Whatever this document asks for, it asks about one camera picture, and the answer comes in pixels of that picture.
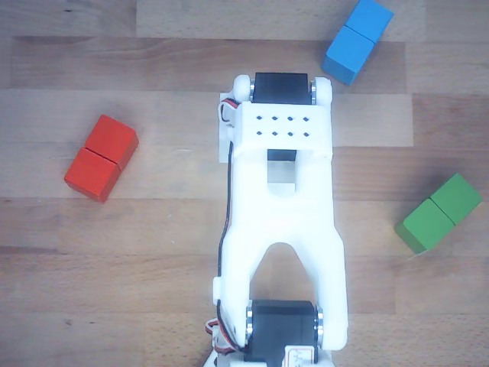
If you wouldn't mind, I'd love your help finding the long blue block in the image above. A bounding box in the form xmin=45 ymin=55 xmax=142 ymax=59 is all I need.
xmin=320 ymin=0 xmax=395 ymax=86

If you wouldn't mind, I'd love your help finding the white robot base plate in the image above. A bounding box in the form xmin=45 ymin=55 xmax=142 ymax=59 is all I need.
xmin=202 ymin=349 xmax=230 ymax=367

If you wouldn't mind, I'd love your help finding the long black servo cable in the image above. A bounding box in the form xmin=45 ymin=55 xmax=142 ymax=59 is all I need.
xmin=214 ymin=98 xmax=240 ymax=349

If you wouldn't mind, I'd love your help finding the long red block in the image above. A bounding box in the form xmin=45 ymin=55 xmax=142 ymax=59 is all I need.
xmin=63 ymin=113 xmax=140 ymax=204

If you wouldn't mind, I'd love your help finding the red white base servo cable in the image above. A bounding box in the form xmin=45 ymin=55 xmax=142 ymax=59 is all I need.
xmin=205 ymin=317 xmax=245 ymax=355

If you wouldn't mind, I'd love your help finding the white label with red border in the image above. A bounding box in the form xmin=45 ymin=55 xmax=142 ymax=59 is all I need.
xmin=285 ymin=343 xmax=325 ymax=367

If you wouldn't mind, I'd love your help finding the long green block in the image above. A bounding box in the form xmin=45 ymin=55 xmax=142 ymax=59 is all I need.
xmin=393 ymin=172 xmax=483 ymax=255

